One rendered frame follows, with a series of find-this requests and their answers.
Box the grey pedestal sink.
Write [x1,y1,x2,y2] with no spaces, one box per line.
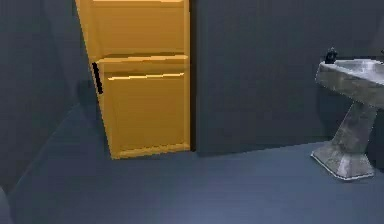
[310,58,384,181]

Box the black door handle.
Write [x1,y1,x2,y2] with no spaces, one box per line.
[91,61,104,95]

